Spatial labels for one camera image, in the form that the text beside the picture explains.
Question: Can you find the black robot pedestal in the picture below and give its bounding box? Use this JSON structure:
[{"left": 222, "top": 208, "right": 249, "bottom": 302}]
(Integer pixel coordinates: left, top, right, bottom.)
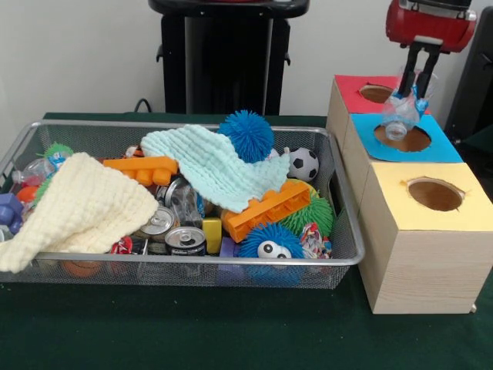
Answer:
[{"left": 149, "top": 0, "right": 310, "bottom": 116}]

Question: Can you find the large green spiky ball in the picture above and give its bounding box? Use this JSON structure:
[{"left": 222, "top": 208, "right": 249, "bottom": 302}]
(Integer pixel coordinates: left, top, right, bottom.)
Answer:
[{"left": 279, "top": 185, "right": 337, "bottom": 237}]

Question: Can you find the dark green table cloth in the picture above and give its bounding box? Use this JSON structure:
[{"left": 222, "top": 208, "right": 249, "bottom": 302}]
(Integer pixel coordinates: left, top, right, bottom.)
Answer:
[{"left": 0, "top": 112, "right": 493, "bottom": 370}]

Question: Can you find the cream yellow knitted cloth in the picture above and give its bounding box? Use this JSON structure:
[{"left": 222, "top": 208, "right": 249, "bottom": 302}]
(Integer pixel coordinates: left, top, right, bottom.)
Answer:
[{"left": 0, "top": 152, "right": 159, "bottom": 274}]

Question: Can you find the long orange toy brick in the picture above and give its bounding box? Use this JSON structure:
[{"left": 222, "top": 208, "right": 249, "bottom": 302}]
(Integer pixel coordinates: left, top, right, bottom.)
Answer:
[{"left": 222, "top": 180, "right": 311, "bottom": 243}]

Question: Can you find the silver drink can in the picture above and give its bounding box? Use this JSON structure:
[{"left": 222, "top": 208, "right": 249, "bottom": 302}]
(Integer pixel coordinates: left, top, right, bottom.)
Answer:
[{"left": 139, "top": 206, "right": 179, "bottom": 240}]

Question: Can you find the shallow clear mesh bin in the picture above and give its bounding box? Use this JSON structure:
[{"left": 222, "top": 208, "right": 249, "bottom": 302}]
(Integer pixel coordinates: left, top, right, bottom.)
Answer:
[{"left": 0, "top": 119, "right": 366, "bottom": 290}]

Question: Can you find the blue spiky ball with eyes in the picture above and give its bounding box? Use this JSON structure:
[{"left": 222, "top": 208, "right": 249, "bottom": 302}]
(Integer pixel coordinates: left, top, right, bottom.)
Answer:
[{"left": 238, "top": 222, "right": 306, "bottom": 286}]

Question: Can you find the small soccer ball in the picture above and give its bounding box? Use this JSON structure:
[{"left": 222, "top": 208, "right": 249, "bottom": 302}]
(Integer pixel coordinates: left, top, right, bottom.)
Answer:
[{"left": 287, "top": 147, "right": 320, "bottom": 183}]

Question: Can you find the orange toy brick with studs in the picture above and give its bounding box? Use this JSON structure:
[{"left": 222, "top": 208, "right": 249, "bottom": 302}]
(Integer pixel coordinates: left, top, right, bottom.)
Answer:
[{"left": 103, "top": 156, "right": 179, "bottom": 187}]

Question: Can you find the black upright panel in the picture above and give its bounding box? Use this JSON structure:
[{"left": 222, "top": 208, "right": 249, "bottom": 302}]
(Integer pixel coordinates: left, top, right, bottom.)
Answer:
[{"left": 447, "top": 6, "right": 493, "bottom": 143}]

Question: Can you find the black drink can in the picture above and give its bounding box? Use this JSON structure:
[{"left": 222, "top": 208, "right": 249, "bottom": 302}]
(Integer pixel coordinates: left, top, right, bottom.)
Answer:
[{"left": 165, "top": 226, "right": 207, "bottom": 257}]

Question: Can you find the wooden box with three holes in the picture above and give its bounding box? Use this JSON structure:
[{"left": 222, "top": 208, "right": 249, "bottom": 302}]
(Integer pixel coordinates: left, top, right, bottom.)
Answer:
[{"left": 326, "top": 75, "right": 493, "bottom": 315}]

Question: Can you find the plain blue spiky ball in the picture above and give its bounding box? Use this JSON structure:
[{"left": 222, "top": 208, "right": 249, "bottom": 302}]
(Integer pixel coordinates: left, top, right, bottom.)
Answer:
[{"left": 217, "top": 109, "right": 274, "bottom": 163}]

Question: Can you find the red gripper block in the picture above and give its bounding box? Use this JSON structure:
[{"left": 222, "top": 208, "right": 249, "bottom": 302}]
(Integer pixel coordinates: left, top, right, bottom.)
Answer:
[{"left": 386, "top": 0, "right": 477, "bottom": 99}]

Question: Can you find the crushed clear plastic bottle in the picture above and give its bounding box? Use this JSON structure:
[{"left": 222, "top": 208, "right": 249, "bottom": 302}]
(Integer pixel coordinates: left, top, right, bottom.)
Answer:
[{"left": 381, "top": 66, "right": 432, "bottom": 142}]

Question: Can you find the pale blue waffle cloth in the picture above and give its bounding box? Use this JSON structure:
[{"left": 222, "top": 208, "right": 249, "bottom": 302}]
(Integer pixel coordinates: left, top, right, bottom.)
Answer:
[{"left": 140, "top": 124, "right": 292, "bottom": 213}]

